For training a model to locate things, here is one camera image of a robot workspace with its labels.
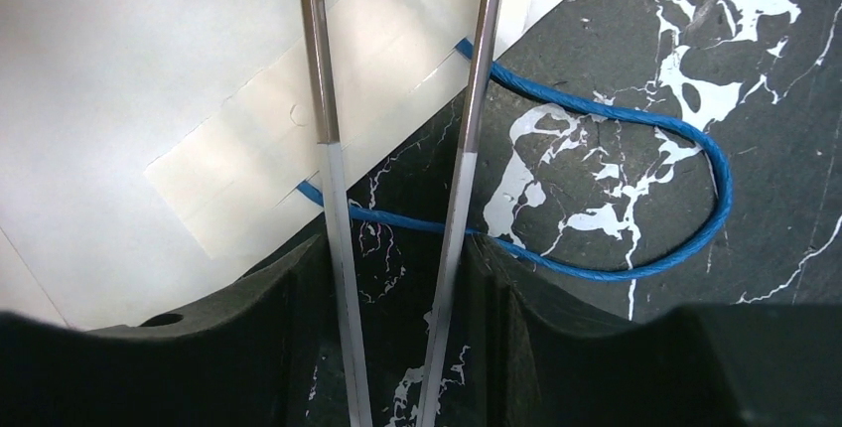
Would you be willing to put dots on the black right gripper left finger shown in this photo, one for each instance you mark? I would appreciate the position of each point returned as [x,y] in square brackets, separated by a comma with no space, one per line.
[242,356]

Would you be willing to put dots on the metal serving tongs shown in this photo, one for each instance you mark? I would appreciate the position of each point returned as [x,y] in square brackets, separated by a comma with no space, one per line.
[332,195]

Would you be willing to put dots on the blue checkered paper bag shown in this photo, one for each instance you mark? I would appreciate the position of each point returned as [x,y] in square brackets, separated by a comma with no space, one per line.
[152,150]

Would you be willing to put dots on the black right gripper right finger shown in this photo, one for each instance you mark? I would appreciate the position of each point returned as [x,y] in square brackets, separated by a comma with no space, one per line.
[546,358]

